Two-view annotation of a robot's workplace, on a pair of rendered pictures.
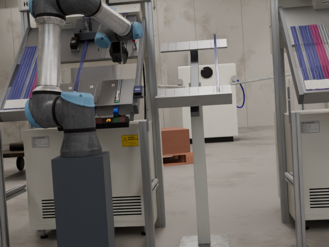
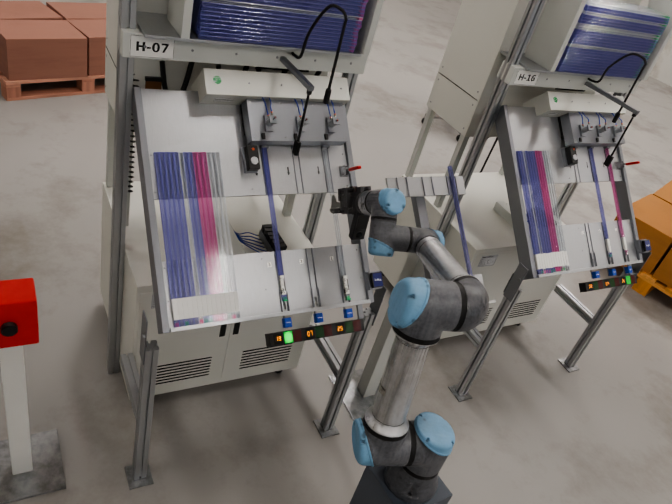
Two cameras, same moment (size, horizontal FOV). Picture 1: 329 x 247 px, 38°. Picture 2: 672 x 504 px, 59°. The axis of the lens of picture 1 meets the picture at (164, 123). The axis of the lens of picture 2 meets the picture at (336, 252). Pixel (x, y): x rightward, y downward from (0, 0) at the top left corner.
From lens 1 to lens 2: 2.15 m
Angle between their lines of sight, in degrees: 50
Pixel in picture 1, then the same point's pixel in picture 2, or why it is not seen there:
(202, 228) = (373, 384)
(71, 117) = (434, 467)
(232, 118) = not seen: outside the picture
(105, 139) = not seen: hidden behind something
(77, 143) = (429, 489)
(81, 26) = (259, 120)
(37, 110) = (385, 459)
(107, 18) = not seen: hidden behind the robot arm
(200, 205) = (380, 366)
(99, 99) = (320, 289)
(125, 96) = (353, 282)
